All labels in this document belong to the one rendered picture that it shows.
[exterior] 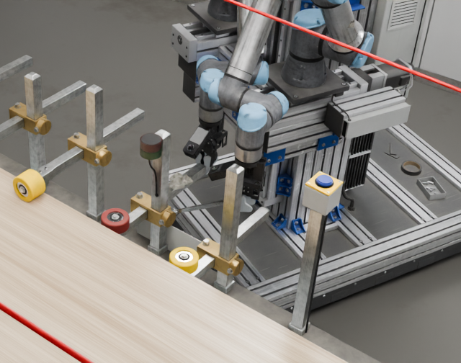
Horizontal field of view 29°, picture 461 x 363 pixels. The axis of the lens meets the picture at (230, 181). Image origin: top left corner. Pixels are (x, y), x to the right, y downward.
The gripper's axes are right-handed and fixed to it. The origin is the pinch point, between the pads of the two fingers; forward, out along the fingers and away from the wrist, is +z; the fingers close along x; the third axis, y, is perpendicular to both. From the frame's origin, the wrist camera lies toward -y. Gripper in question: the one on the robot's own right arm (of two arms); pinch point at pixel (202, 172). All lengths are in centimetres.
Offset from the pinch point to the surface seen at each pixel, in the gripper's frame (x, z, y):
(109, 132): 23.6, -13.5, -17.6
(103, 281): -14, -8, -63
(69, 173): 108, 83, 49
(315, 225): -55, -27, -29
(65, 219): 10, -8, -51
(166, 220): -8.3, -3.0, -29.2
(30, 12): 235, 83, 150
